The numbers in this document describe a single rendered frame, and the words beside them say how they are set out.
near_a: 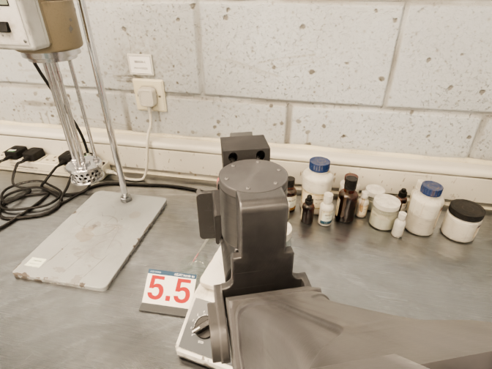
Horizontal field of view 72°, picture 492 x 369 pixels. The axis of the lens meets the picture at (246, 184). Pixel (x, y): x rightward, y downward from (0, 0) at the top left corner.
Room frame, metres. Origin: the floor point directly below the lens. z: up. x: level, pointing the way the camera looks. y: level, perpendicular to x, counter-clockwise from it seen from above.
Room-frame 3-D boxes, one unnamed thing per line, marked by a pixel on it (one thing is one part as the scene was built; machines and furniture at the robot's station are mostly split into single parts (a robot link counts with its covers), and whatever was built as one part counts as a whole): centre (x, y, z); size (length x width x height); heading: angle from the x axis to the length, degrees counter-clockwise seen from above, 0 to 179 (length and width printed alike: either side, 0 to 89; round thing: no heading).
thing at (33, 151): (0.87, 0.62, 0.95); 0.07 x 0.04 x 0.02; 169
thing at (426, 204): (0.60, -0.40, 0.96); 0.06 x 0.06 x 0.11
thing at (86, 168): (0.59, 0.32, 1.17); 0.07 x 0.07 x 0.25
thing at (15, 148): (0.88, 0.68, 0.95); 0.07 x 0.04 x 0.02; 169
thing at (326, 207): (0.62, -0.18, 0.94); 0.03 x 0.03 x 0.08
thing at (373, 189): (0.69, -0.31, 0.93); 0.05 x 0.05 x 0.05
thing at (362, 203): (0.65, -0.28, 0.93); 0.03 x 0.03 x 0.07
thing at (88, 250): (0.58, 0.33, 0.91); 0.30 x 0.20 x 0.01; 169
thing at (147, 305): (0.40, 0.14, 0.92); 0.09 x 0.06 x 0.04; 81
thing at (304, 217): (0.63, -0.14, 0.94); 0.03 x 0.03 x 0.07
